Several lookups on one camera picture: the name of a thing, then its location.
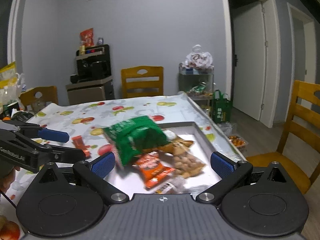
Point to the white door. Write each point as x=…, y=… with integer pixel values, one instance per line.
x=250, y=52

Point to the grey snack tray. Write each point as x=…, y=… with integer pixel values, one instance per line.
x=130, y=179

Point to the yellow bag on counter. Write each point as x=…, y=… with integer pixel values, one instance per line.
x=8, y=75

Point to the black water dispenser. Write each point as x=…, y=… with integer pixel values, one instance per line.
x=94, y=64

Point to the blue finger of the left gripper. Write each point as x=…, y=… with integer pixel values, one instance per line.
x=61, y=154
x=35, y=131

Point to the person's left hand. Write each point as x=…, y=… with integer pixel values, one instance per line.
x=8, y=177

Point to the green snack bag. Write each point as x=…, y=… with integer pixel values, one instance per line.
x=131, y=137

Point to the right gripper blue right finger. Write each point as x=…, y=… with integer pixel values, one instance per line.
x=232, y=174

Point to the green shopping bag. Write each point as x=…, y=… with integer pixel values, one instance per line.
x=222, y=107

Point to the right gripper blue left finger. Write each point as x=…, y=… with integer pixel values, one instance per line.
x=93, y=173

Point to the wooden chair left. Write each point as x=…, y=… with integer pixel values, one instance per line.
x=45, y=94

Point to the grey cabinet under dispenser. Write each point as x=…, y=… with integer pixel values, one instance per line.
x=90, y=91

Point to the red snack bag on dispenser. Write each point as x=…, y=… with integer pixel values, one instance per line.
x=87, y=37

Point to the orange foil snack bar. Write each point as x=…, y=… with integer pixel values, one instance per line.
x=79, y=144

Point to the small jar on dispenser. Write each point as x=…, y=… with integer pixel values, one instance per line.
x=100, y=41

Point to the white Dove plastic bag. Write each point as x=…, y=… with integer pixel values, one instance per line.
x=198, y=59

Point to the orange small snack packet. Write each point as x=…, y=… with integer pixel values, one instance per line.
x=152, y=170

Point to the white printed snack packet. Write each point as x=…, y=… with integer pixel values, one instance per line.
x=172, y=186

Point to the metal rack shelf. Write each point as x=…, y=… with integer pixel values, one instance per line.
x=196, y=81

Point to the fruit pattern tablecloth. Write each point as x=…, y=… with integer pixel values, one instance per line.
x=88, y=120

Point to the clear plastic bottle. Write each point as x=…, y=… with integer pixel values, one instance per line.
x=6, y=95

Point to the yellow peanut snack bag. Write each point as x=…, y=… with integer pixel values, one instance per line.
x=185, y=163

